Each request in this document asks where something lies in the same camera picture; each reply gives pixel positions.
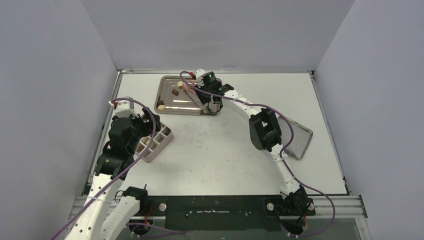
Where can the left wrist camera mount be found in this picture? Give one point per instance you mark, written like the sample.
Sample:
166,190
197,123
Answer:
124,109

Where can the steel chocolate tray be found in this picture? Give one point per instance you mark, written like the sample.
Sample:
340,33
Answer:
179,102

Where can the cream round swirl chocolate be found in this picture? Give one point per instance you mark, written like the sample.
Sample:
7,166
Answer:
161,107

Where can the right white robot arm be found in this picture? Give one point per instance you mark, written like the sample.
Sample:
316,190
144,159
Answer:
265,134

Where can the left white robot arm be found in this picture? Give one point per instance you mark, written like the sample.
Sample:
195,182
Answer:
94,221

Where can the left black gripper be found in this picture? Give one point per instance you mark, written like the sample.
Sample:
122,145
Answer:
147,126

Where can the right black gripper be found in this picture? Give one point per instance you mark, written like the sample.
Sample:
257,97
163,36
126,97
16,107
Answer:
203,96

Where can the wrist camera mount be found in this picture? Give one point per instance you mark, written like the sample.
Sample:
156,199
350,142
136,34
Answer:
124,109
197,77

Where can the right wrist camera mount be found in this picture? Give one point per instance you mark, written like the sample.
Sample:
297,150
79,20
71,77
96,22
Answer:
197,77

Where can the metal tin lid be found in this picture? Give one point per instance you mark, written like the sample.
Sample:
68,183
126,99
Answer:
302,137

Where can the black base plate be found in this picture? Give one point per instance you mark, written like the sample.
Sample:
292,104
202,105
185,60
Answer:
227,212

